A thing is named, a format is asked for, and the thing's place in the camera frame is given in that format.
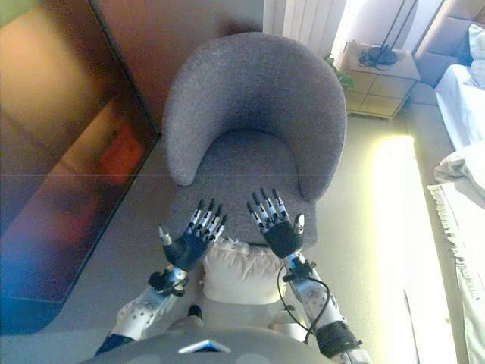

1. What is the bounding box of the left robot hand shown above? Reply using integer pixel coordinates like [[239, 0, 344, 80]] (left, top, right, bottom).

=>
[[158, 199, 228, 272]]

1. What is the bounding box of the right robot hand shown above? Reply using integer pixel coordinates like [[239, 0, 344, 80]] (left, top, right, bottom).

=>
[[246, 187, 306, 259]]

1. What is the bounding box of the white fringed cushion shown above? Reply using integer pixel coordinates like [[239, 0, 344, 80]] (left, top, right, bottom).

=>
[[200, 237, 283, 306]]

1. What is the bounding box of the grey robot torso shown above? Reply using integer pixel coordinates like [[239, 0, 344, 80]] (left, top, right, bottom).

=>
[[81, 326, 336, 364]]

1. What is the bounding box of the grey fabric armchair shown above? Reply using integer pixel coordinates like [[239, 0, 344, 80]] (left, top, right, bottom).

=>
[[161, 32, 348, 247]]

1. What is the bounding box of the green plant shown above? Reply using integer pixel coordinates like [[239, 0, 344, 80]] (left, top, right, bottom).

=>
[[324, 55, 355, 92]]

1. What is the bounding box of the glossy dark wood table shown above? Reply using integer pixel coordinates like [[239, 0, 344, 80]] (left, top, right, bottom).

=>
[[0, 0, 162, 334]]

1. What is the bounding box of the beige nightstand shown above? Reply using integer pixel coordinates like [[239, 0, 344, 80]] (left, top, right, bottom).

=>
[[336, 39, 421, 121]]

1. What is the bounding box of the white duvet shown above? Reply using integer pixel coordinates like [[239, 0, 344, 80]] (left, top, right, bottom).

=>
[[433, 146, 485, 187]]

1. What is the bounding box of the black lamp base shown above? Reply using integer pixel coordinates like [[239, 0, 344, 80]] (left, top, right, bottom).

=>
[[358, 0, 399, 69]]

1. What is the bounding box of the white radiator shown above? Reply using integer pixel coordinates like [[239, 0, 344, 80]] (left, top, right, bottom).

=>
[[263, 0, 348, 58]]

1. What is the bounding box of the white bed sheet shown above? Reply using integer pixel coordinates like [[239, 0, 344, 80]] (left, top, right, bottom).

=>
[[433, 64, 485, 152]]

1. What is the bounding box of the upholstered bed headboard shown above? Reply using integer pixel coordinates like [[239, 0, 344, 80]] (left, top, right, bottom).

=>
[[412, 0, 485, 88]]

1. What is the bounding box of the white bed pillow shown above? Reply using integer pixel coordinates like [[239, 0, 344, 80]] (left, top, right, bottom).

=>
[[468, 24, 485, 69]]

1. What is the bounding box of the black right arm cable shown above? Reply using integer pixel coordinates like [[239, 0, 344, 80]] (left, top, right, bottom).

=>
[[276, 265, 330, 344]]

